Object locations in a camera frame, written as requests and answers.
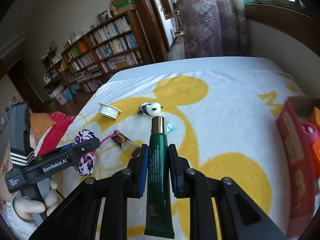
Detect red pink cushion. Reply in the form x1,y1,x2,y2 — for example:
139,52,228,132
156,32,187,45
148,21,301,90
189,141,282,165
30,111,75,157

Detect green cosmetic tube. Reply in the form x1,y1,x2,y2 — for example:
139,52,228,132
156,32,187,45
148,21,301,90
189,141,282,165
144,116,175,239

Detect dark wooden headboard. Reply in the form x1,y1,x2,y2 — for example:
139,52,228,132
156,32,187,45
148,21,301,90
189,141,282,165
245,4,319,67

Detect panda figurine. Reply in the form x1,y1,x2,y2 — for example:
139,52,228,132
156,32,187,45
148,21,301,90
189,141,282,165
138,102,163,116

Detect stacked boxes on shelf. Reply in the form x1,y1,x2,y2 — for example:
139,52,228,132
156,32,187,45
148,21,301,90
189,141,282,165
110,0,137,16

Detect orange cube in box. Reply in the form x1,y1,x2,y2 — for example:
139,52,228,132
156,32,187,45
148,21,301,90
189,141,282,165
308,107,320,180

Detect wooden door frame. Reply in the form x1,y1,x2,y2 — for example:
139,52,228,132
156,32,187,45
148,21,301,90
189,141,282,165
135,0,176,63

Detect left hand white glove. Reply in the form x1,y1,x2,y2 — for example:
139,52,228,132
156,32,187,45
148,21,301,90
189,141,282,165
13,178,59,222

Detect purple patterned curtain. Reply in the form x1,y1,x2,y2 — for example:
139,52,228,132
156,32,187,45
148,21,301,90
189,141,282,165
177,0,248,58

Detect wooden bookshelf with books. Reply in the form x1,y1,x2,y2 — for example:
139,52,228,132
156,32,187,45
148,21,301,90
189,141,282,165
40,9,153,98

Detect teal binder clip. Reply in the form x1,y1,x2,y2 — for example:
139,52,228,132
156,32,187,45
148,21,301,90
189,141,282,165
166,122,175,134

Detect white plastic cap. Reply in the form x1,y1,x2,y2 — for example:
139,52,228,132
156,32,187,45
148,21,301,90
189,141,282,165
98,103,122,120

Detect small amber bottle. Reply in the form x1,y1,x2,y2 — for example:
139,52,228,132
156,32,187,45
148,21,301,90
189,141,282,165
111,129,141,157

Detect purple leopard scrunchie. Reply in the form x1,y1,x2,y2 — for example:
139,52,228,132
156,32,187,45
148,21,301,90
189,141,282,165
73,128,97,177

